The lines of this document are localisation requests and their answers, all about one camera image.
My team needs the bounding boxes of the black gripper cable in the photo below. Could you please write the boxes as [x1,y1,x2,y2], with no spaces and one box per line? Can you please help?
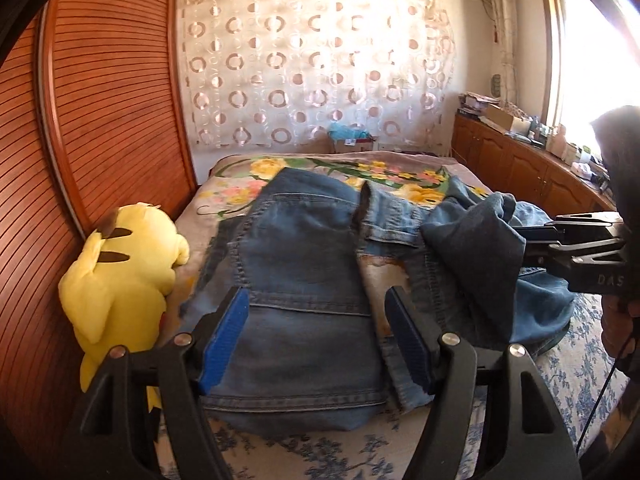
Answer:
[574,339,627,457]

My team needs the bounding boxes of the person's right hand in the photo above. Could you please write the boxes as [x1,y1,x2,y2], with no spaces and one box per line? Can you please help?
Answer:
[600,302,640,362]

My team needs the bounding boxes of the tied floral window curtain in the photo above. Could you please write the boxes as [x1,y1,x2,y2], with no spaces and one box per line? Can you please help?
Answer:
[481,0,517,107]

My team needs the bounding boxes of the open flat cardboard box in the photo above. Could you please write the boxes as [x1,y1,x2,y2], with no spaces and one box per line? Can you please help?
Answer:
[481,104,532,135]

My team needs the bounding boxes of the dark blue jeans pants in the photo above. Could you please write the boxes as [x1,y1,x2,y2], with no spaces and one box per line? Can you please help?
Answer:
[179,166,453,433]

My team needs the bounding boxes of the colourful floral blanket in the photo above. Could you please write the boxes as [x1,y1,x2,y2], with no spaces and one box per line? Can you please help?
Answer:
[192,151,495,286]

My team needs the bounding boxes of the yellow plush toy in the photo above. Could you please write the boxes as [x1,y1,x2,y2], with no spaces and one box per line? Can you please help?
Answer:
[59,202,191,411]

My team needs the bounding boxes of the wooden side cabinet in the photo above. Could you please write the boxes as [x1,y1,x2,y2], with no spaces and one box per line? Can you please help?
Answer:
[451,110,619,222]

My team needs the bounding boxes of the cardboard box with blue tissue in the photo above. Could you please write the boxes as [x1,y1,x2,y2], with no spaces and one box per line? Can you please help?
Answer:
[327,121,379,154]

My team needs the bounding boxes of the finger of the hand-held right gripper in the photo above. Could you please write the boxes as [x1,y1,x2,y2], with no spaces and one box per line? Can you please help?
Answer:
[512,213,626,244]
[520,240,628,274]

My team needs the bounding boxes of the window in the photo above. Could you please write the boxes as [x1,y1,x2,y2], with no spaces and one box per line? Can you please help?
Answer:
[537,0,640,147]

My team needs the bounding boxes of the blue floral bedsheet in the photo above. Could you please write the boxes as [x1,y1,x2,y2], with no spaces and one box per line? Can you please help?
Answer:
[150,240,632,480]

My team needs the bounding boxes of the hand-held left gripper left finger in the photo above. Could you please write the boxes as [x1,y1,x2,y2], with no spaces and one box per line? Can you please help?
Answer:
[60,286,251,480]

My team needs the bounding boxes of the stack of papers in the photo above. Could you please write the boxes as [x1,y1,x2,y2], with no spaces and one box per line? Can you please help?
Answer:
[457,90,494,119]

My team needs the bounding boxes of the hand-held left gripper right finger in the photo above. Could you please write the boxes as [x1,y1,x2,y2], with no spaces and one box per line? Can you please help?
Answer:
[383,285,583,480]

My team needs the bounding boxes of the circle-patterned sheer curtain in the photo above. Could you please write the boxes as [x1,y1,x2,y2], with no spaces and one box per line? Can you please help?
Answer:
[177,0,459,157]

